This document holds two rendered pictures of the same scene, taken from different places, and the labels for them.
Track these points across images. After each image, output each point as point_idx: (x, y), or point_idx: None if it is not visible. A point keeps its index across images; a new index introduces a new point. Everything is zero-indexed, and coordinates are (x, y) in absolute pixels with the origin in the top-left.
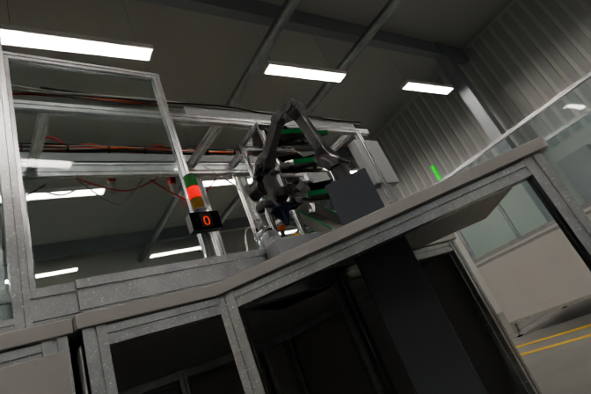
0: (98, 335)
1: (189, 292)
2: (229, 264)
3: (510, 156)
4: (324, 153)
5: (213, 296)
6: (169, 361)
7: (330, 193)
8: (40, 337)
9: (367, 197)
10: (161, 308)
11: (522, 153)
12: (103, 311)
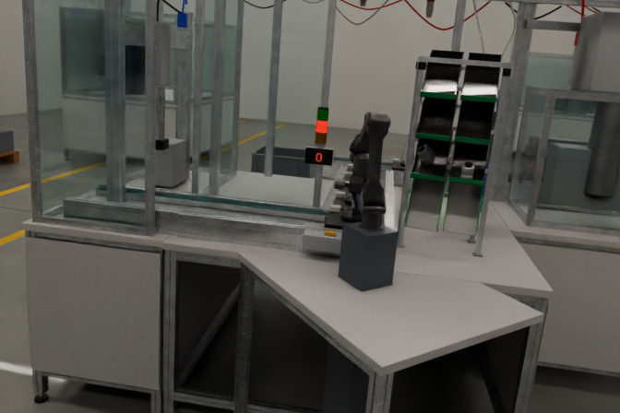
0: (172, 253)
1: (221, 251)
2: (271, 232)
3: (360, 355)
4: (363, 194)
5: (235, 258)
6: None
7: (342, 232)
8: (149, 244)
9: (358, 258)
10: (203, 253)
11: (366, 362)
12: (174, 245)
